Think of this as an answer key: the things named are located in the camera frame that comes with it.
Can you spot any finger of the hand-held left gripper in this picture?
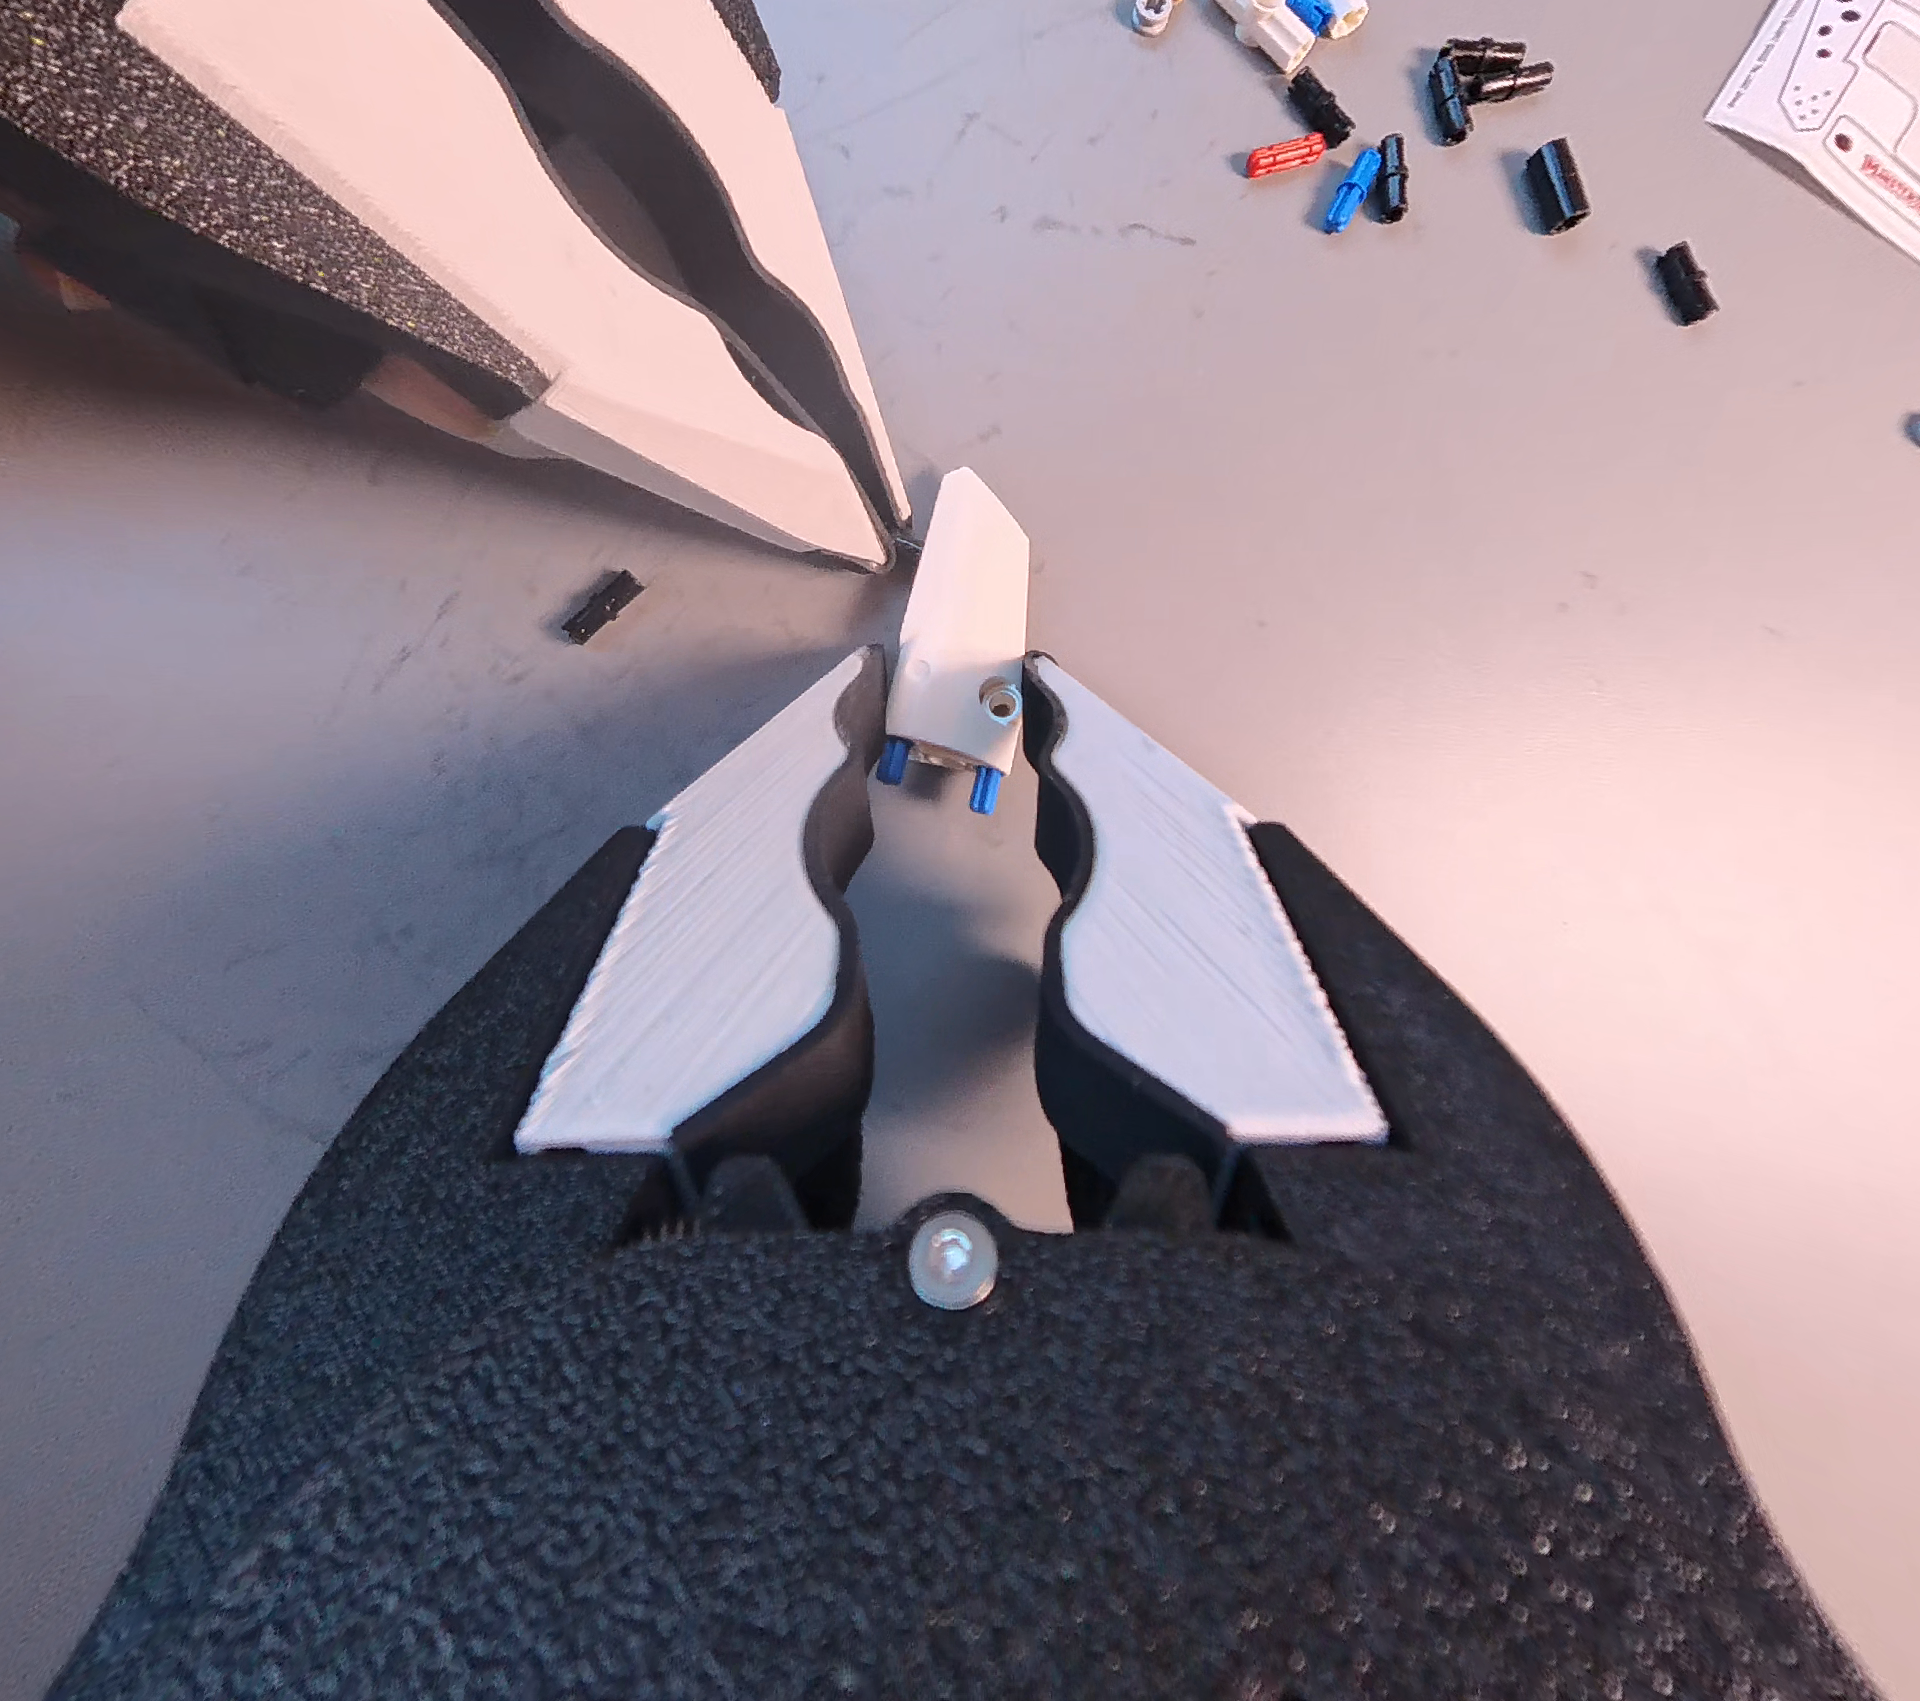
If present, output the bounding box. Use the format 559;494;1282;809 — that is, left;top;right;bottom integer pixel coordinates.
115;0;897;572
408;0;914;534

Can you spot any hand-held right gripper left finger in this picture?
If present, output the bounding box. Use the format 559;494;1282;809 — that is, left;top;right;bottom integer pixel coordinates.
511;646;890;1155

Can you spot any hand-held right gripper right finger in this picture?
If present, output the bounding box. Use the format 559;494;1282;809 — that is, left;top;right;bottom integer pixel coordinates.
1021;652;1390;1148

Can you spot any white toy panel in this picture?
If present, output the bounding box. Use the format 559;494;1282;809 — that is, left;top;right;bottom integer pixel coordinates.
879;465;1035;786

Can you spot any pile of small toy parts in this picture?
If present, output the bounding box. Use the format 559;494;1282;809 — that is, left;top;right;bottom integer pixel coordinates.
958;0;1556;237

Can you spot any grey desk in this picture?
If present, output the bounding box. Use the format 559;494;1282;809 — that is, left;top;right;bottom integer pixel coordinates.
0;0;1920;1701

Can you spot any white sticker sheet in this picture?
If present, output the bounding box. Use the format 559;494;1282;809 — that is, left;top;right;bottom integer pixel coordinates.
1705;0;1920;266

